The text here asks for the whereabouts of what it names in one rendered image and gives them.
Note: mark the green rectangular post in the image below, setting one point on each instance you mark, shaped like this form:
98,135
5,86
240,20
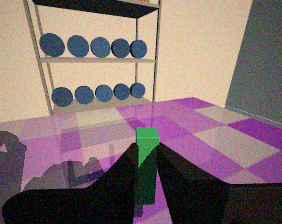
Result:
147,140

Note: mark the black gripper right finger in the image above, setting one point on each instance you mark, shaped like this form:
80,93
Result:
194,196

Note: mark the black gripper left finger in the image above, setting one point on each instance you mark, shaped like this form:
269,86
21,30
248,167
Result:
109,200

